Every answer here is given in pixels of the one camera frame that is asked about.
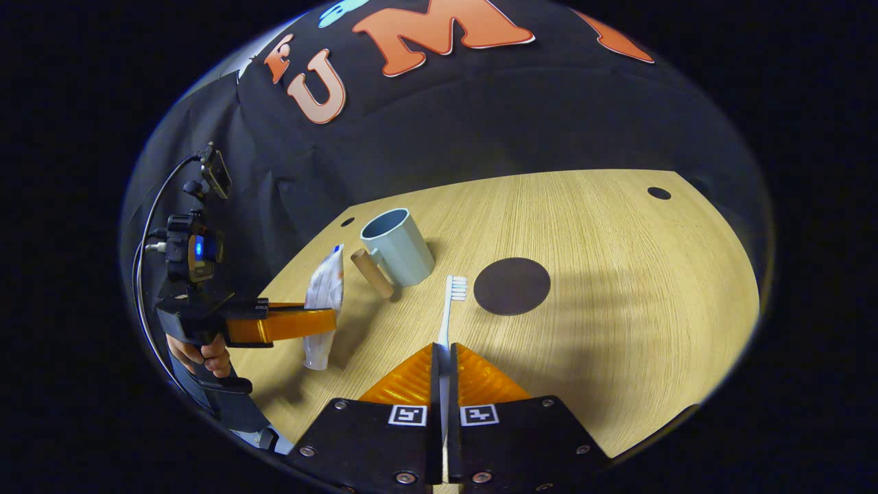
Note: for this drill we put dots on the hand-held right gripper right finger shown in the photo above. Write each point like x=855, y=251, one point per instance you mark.
x=521, y=439

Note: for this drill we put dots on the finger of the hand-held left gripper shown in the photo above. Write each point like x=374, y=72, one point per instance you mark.
x=281, y=326

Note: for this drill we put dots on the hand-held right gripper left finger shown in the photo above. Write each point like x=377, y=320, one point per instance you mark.
x=370, y=439

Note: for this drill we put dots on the white toothpaste tube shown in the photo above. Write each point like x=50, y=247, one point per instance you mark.
x=324, y=288

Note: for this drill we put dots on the white toothbrush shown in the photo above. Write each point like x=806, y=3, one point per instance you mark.
x=446, y=322

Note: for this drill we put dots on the dark brown round coaster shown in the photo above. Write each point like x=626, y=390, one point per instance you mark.
x=512, y=286

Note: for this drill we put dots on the black backdrop cloth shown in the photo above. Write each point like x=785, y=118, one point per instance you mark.
x=480, y=116

